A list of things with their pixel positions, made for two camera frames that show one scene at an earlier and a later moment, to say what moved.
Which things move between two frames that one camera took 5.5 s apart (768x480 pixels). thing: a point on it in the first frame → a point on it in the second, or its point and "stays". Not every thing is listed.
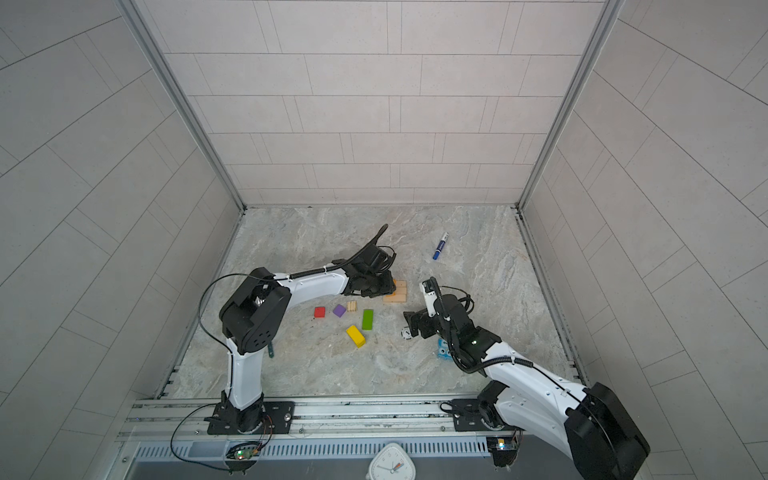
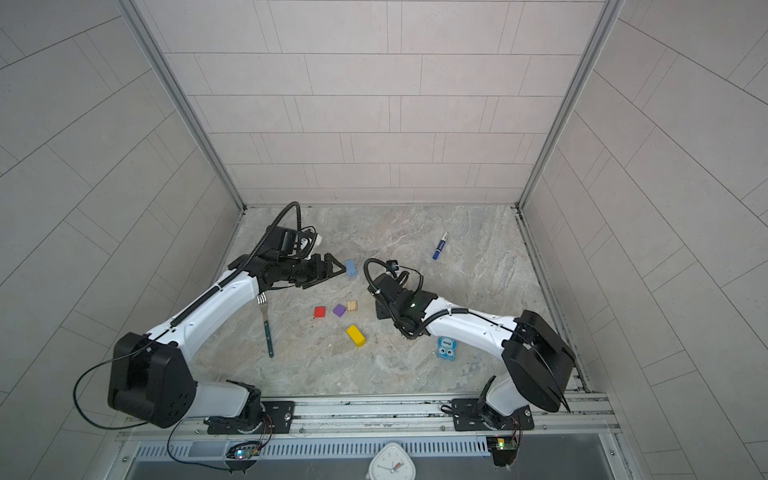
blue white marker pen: x=440 y=246 stays
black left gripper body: x=378 y=285 → x=295 y=271
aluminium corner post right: x=605 y=22 stays
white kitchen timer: x=391 y=463 stays
